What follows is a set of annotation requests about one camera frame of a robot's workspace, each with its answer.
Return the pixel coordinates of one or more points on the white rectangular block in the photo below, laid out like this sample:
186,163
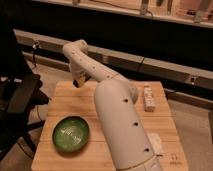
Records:
148,96

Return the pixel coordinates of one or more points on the white sponge block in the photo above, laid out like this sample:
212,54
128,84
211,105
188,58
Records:
154,146

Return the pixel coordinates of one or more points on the black chair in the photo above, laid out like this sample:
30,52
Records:
19,94

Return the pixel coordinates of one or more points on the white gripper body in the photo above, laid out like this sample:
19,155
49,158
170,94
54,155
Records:
78,73

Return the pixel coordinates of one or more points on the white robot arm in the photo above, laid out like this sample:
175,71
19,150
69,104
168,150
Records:
114,98

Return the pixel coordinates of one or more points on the green ceramic bowl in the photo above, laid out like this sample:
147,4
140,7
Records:
70,134

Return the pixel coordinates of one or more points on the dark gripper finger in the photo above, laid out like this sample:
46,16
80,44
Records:
77,83

